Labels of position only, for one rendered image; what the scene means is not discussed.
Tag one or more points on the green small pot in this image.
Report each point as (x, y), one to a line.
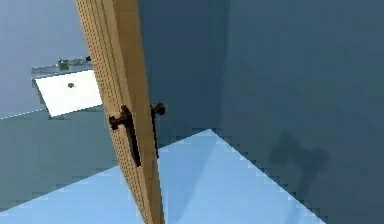
(63, 64)

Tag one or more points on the tan wooden room door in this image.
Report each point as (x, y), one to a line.
(116, 66)

